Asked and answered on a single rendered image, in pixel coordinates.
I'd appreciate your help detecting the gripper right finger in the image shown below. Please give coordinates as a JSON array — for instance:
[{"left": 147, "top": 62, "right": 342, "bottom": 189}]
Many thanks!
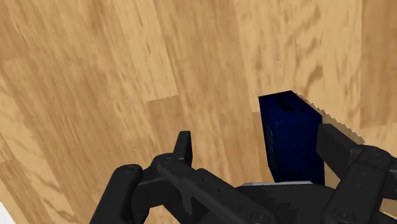
[{"left": 316, "top": 123, "right": 397, "bottom": 224}]

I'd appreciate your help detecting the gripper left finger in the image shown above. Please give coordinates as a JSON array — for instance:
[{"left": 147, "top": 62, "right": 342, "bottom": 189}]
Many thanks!
[{"left": 89, "top": 130, "right": 277, "bottom": 224}]

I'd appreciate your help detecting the dark blue box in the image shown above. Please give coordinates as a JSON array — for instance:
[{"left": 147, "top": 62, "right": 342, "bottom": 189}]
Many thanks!
[{"left": 258, "top": 90, "right": 326, "bottom": 186}]

